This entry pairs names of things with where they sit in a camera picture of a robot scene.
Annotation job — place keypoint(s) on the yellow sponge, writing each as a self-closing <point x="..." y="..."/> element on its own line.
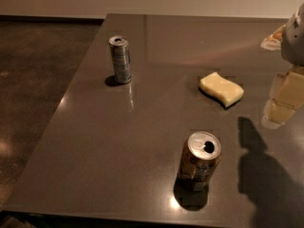
<point x="227" y="92"/>

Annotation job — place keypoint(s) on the orange soda can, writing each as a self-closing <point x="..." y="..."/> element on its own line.
<point x="199" y="160"/>

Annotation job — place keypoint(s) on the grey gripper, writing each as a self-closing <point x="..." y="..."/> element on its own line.
<point x="294" y="42"/>

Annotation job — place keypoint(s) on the silver redbull can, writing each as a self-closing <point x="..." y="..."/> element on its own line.
<point x="119" y="49"/>

